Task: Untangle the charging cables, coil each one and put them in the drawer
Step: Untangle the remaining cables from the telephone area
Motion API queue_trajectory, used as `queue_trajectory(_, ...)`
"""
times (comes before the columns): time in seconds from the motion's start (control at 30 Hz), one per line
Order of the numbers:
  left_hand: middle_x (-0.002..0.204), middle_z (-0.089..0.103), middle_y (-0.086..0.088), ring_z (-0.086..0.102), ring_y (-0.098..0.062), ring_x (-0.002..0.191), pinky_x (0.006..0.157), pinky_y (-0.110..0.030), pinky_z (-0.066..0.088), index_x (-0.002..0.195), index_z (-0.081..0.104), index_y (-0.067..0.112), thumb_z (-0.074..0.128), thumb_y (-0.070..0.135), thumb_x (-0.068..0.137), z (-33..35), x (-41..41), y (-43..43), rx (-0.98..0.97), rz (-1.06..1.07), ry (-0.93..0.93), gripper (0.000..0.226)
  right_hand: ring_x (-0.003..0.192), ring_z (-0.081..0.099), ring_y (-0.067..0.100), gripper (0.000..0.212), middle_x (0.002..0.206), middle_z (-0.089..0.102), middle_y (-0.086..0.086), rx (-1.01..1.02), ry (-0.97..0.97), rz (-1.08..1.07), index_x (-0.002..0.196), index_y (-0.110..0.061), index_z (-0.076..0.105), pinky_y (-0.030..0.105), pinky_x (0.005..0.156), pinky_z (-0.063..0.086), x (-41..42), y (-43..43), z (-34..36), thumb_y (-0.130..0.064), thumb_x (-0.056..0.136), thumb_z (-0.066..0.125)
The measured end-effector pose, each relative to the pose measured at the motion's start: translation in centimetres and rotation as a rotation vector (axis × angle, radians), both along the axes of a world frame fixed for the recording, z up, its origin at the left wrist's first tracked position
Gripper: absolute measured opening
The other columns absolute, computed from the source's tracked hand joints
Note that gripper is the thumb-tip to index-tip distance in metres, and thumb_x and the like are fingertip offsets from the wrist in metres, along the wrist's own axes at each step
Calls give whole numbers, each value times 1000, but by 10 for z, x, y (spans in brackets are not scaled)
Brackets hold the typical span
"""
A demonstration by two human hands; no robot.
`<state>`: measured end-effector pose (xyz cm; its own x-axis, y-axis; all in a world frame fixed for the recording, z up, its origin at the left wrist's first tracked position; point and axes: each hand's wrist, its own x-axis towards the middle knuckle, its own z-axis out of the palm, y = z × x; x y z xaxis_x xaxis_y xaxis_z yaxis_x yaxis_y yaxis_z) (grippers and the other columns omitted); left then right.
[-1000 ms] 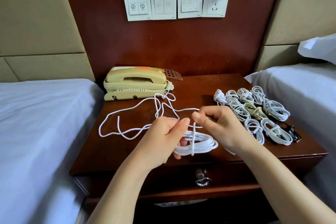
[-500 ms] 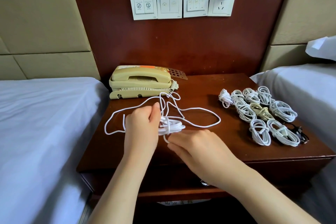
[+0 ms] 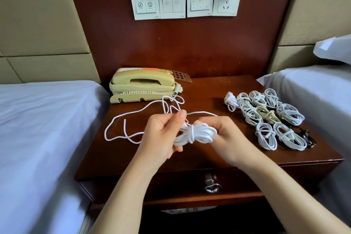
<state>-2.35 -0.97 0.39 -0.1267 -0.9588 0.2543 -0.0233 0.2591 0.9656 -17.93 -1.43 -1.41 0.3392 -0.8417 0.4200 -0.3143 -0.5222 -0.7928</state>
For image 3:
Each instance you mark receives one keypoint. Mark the white crumpled bag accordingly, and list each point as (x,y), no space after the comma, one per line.
(189,209)

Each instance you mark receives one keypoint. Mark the white double rocker wall switch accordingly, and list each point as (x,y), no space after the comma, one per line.
(172,3)

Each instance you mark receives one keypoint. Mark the person's left hand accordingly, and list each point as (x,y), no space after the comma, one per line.
(159,140)

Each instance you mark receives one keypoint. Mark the dark wooden wall panel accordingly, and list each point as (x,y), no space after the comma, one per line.
(181,44)

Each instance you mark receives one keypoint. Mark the person's left forearm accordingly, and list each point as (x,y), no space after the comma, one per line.
(120,203)

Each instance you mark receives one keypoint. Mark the dark wooden drawer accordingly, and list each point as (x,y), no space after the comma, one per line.
(109,190)

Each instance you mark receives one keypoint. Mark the left bed white sheet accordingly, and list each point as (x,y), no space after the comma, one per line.
(44,149)

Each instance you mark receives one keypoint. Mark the white triple rocker wall switch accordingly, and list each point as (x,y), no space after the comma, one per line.
(200,1)

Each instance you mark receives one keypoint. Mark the white two-button wall switch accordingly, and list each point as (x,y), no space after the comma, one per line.
(145,4)

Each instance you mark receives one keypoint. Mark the white pillow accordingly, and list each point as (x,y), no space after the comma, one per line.
(335,50)

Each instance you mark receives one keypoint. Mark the person's right hand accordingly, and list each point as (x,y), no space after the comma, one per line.
(230,140)

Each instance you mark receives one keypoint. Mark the person's right forearm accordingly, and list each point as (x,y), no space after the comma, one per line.
(299,195)

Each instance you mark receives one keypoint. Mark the wooden nightstand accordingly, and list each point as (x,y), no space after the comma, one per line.
(109,157)

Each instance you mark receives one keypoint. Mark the beige padded headboard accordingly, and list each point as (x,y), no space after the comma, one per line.
(44,17)
(318,6)

